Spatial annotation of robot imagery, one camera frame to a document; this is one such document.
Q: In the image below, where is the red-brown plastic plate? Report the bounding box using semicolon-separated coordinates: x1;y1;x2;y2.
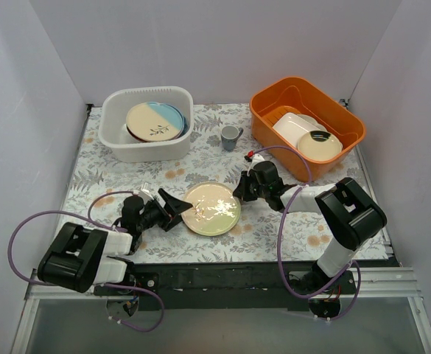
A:
126;128;151;142

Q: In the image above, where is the cream and blue plate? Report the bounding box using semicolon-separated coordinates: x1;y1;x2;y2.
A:
126;102;183;142

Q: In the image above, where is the light blue bear plate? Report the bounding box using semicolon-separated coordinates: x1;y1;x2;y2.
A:
170;105;189;138

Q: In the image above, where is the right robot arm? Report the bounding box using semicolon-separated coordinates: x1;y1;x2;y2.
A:
233;161;387;299

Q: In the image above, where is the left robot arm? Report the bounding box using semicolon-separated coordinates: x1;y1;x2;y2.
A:
38;189;193;295

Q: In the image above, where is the white round plate in bin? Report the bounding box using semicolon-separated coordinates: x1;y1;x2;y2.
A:
298;114;327;131

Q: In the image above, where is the white plastic bin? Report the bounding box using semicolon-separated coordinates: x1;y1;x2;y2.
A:
98;86;195;163

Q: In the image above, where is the grey ceramic mug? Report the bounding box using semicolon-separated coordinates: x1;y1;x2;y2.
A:
221;125;244;152

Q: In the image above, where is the white rectangular dish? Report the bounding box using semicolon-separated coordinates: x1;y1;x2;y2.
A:
273;112;317;147

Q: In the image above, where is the cream round plate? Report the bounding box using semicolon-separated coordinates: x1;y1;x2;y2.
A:
297;131;343;162

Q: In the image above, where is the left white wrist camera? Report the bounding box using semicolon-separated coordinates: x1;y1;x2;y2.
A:
137;182;157;204

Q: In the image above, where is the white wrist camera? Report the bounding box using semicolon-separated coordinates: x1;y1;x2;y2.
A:
244;151;264;164
137;182;157;204

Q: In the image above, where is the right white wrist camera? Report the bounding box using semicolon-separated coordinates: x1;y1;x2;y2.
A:
244;151;264;164

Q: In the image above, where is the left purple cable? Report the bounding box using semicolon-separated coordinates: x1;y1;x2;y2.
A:
7;190;165;333

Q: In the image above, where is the purple cable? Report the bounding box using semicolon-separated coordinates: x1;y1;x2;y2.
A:
7;190;165;333
253;145;362;320

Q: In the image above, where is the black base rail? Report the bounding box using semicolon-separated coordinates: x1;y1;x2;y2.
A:
93;257;363;314

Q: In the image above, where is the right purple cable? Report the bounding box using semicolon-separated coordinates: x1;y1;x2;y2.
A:
253;145;362;320

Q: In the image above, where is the aluminium frame profile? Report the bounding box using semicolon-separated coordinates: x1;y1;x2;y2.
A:
11;267;431;353

